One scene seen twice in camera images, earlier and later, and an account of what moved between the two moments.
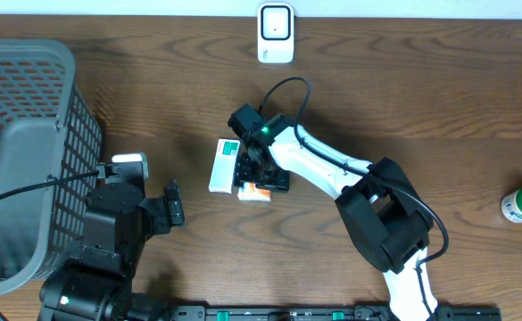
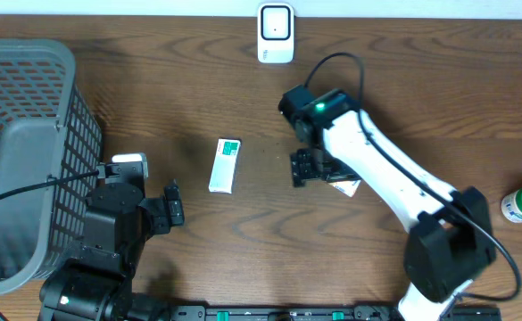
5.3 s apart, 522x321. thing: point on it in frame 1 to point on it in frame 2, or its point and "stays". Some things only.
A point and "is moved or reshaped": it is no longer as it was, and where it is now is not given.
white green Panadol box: [224, 167] stays
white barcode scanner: [275, 33] stays
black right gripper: [276, 183] to [302, 169]
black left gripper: [161, 222] stays
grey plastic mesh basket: [32, 122] stays
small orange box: [250, 192] is moved or reshaped
